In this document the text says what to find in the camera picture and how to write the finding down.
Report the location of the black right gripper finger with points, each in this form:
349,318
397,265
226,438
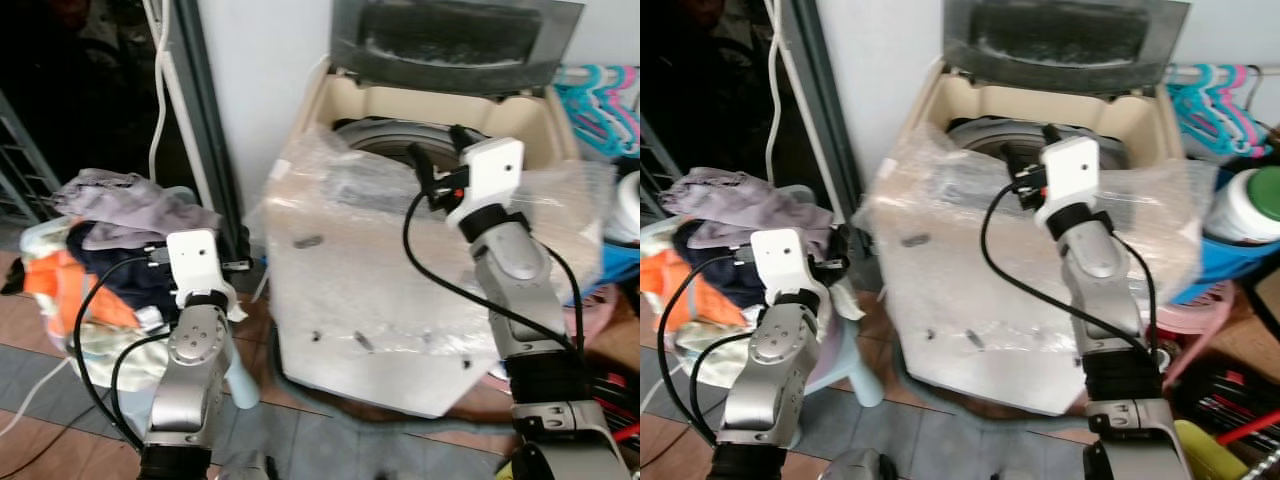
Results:
463,137
419,165
1051,135
1009,160

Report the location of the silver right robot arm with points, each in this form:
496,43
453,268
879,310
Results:
520,290
1105,290

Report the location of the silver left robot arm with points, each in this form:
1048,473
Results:
190,370
775,370

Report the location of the grey washing machine lid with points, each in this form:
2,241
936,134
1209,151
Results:
1065,40
450,40

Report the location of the turquoise clothes hanger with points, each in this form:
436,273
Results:
1205,115
590,115

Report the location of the beige top-load washing machine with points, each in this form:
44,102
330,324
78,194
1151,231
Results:
960,300
380,300

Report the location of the pink clothes hanger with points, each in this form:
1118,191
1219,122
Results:
630,100
1245,100

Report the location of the clear plastic wrap cover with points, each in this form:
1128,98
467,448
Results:
940,250
340,250

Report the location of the navy blue garment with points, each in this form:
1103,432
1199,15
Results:
120,275
715,265

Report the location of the grey crumpled garment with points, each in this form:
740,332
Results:
130,205
725,205

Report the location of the cream white garment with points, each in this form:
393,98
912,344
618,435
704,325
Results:
715,345
100,350

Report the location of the orange garment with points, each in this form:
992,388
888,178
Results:
65,285
665,285

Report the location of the white bottle with green cap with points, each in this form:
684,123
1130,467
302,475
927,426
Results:
628,210
1240,215

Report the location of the blue plastic basin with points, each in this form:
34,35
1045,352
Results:
1230,268
622,265

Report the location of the pink plastic basin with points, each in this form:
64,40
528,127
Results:
610,310
1195,310

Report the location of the grey metal rack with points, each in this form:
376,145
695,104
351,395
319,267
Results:
25,165

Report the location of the black plastic crate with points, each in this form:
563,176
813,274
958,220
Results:
1225,395
615,400

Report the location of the yellow plastic object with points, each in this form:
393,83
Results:
507,470
1210,455

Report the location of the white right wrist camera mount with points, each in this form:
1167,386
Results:
492,172
1068,172

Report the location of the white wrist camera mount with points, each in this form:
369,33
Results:
1068,172
780,262
492,172
192,262

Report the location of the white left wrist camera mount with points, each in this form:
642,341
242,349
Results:
780,262
192,262

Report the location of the grey metal door frame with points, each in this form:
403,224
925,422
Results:
825,120
205,120

